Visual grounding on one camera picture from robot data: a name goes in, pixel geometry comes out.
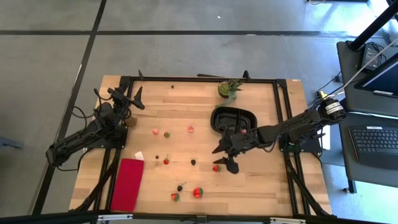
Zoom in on potted succulent plant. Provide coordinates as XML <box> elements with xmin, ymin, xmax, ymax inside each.
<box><xmin>217</xmin><ymin>78</ymin><xmax>245</xmax><ymax>108</ymax></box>

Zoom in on black power adapter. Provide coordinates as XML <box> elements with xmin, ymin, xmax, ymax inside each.
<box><xmin>361</xmin><ymin>43</ymin><xmax>382</xmax><ymax>72</ymax></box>

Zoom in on black computer keyboard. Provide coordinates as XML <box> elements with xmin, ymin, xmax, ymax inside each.
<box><xmin>348</xmin><ymin>126</ymin><xmax>398</xmax><ymax>170</ymax></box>

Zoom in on dark grey operator desk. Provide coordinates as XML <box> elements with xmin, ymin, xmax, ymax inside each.
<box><xmin>336</xmin><ymin>40</ymin><xmax>398</xmax><ymax>189</ymax></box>

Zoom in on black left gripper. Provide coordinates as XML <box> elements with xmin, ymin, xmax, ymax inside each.
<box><xmin>107</xmin><ymin>86</ymin><xmax>146</xmax><ymax>121</ymax></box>

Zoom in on red cloth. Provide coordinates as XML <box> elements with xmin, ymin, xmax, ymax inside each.
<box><xmin>110</xmin><ymin>157</ymin><xmax>145</xmax><ymax>212</ymax></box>

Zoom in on white paper sheet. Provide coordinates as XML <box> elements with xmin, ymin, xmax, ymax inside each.
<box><xmin>320</xmin><ymin>124</ymin><xmax>332</xmax><ymax>151</ymax></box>

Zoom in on black plastic food container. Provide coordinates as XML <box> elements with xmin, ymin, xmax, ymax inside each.
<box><xmin>210</xmin><ymin>106</ymin><xmax>258</xmax><ymax>138</ymax></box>

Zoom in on black pole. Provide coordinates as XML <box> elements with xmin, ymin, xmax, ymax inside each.
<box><xmin>348</xmin><ymin>0</ymin><xmax>398</xmax><ymax>51</ymax></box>

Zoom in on black aluminium table frame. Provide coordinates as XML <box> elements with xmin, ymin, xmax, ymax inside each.
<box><xmin>73</xmin><ymin>75</ymin><xmax>332</xmax><ymax>217</ymax></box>

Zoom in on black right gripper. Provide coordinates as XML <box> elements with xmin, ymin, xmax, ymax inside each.
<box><xmin>212</xmin><ymin>129</ymin><xmax>261</xmax><ymax>175</ymax></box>

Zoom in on computer monitor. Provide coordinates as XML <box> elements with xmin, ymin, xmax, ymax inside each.
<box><xmin>354</xmin><ymin>52</ymin><xmax>398</xmax><ymax>99</ymax></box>

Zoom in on grey floor object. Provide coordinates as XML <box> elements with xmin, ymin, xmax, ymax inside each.
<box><xmin>0</xmin><ymin>136</ymin><xmax>24</xmax><ymax>150</ymax></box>

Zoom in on black rail with silver brackets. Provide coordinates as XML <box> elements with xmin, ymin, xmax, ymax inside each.
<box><xmin>0</xmin><ymin>211</ymin><xmax>398</xmax><ymax>224</ymax></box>

